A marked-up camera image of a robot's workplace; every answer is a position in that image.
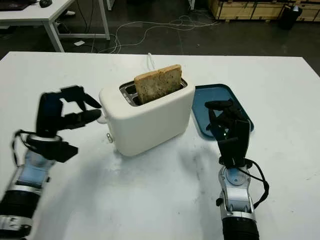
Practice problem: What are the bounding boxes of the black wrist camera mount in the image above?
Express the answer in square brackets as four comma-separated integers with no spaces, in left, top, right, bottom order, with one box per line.
[215,136,240,168]
[24,136,79,163]

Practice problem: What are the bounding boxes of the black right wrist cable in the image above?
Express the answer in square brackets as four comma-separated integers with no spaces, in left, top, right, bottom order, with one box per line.
[243,158,270,208]

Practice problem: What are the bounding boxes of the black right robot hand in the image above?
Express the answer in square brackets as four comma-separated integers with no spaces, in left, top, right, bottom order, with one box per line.
[204,98,252,166]

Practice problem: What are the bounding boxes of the white cable on floor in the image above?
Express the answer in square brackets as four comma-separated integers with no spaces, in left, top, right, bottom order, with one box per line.
[91,14,221,54]

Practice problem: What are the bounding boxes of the brown bread slice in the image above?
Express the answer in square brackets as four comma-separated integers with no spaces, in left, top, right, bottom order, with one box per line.
[133,64,183,105]

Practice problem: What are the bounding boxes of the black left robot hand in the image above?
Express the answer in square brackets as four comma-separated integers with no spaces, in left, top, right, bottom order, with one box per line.
[35,85,103,138]

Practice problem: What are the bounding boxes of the black waste bin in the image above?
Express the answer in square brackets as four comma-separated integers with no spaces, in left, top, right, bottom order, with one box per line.
[278,4,303,30]

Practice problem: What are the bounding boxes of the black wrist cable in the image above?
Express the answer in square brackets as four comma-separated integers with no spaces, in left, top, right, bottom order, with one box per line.
[11,129,38,166]
[243,158,270,208]

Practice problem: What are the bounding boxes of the white table frame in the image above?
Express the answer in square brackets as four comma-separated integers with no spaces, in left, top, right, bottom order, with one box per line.
[107,0,196,11]

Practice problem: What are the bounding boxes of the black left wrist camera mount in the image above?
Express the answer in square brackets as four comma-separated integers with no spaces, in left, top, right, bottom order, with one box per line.
[24,136,79,163]

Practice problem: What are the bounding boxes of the white office desk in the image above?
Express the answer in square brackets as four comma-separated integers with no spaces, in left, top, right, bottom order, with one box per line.
[0,0,111,53]

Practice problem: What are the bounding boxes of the blue plastic tray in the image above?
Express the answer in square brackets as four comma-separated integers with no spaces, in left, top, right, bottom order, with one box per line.
[191,83,255,141]

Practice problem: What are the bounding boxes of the dark desk mat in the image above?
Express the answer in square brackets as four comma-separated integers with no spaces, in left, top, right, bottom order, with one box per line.
[0,0,35,11]

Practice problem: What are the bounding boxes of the white toaster power cord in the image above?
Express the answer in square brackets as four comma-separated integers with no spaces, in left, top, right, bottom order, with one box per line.
[147,51,156,70]

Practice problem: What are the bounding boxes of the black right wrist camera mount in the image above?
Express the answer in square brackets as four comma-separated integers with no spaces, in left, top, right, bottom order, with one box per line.
[215,136,240,168]

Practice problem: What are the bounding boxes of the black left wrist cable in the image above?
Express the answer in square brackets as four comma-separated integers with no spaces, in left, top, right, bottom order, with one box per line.
[11,129,38,166]

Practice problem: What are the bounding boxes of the cream two-slot toaster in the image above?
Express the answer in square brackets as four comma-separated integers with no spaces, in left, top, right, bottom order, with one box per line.
[98,76,196,158]

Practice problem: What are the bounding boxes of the stacked wooden crates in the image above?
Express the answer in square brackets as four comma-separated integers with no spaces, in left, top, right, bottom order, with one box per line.
[208,0,320,21]

